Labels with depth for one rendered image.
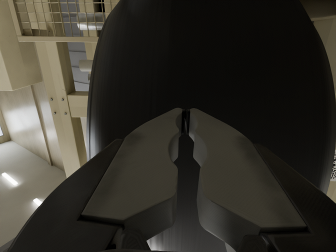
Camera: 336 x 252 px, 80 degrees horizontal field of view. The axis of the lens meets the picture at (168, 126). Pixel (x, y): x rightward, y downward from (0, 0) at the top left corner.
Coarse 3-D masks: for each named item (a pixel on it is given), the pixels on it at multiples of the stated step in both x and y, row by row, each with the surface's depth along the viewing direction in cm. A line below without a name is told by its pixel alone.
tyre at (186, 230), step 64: (128, 0) 25; (192, 0) 24; (256, 0) 24; (128, 64) 21; (192, 64) 20; (256, 64) 20; (320, 64) 21; (128, 128) 20; (256, 128) 20; (320, 128) 20; (192, 192) 21
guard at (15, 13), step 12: (12, 0) 69; (24, 0) 69; (12, 12) 70; (24, 12) 71; (36, 12) 71; (48, 12) 70; (60, 12) 70; (72, 12) 70; (84, 12) 70; (96, 12) 70; (108, 12) 69; (24, 36) 73; (36, 36) 73; (48, 36) 73; (60, 36) 73; (72, 36) 72; (84, 36) 72; (96, 36) 72
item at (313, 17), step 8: (304, 0) 41; (312, 0) 39; (320, 0) 37; (328, 0) 35; (304, 8) 41; (312, 8) 39; (320, 8) 37; (328, 8) 35; (312, 16) 39; (320, 16) 37; (328, 16) 35
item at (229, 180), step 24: (192, 120) 11; (216, 120) 10; (216, 144) 9; (240, 144) 9; (216, 168) 7; (240, 168) 7; (264, 168) 7; (216, 192) 6; (240, 192) 6; (264, 192) 6; (216, 216) 6; (240, 216) 6; (264, 216) 6; (288, 216) 6; (240, 240) 6
